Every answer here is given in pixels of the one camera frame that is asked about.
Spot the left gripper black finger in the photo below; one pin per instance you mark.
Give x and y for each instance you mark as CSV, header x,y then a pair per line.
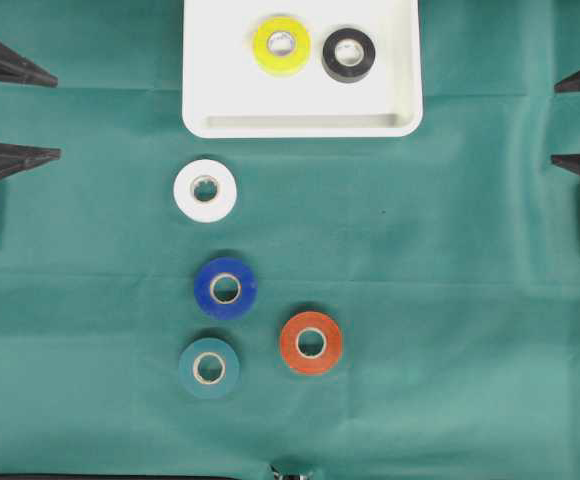
x,y
17,158
17,69

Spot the green table cloth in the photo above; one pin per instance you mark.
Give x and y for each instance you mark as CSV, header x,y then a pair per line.
x,y
450,260

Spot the black tape roll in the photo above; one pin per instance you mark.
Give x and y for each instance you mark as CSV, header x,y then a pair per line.
x,y
348,55

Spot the yellow tape roll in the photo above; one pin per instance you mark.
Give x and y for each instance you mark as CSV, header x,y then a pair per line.
x,y
281,45

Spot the white plastic tray case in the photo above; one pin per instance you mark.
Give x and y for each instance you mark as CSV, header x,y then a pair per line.
x,y
227,94

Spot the white tape roll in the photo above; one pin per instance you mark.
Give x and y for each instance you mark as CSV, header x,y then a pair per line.
x,y
205,191

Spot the teal green tape roll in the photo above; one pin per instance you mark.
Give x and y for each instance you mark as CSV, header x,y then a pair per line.
x,y
208,368

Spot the blue tape roll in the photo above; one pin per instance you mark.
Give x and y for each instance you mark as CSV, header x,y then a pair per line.
x,y
225,288

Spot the metal clamp at table edge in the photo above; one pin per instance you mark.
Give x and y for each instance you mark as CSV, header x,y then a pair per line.
x,y
289,471

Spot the orange tape roll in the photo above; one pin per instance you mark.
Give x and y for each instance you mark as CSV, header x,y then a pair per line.
x,y
311,343

